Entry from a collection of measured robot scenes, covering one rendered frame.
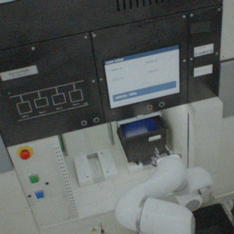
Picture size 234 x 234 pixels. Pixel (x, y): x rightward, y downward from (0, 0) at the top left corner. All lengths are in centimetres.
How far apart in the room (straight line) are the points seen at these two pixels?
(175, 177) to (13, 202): 86
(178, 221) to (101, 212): 91
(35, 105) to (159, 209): 63
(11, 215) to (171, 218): 96
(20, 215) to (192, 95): 93
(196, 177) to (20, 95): 69
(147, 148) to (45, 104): 72
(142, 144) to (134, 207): 91
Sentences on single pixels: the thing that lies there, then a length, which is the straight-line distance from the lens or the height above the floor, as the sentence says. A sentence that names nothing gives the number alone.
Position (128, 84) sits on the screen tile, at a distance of 147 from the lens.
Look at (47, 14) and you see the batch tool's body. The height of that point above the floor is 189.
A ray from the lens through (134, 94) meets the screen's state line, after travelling 150.
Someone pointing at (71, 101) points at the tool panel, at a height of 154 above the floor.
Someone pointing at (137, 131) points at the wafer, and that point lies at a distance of 203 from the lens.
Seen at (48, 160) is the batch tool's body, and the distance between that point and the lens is 163.
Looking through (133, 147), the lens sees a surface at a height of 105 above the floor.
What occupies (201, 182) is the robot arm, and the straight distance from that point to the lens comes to 142.
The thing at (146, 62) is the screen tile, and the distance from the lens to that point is 144.
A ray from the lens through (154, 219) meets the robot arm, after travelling 107.
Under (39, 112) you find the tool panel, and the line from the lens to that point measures 146.
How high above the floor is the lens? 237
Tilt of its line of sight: 38 degrees down
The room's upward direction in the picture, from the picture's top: 8 degrees counter-clockwise
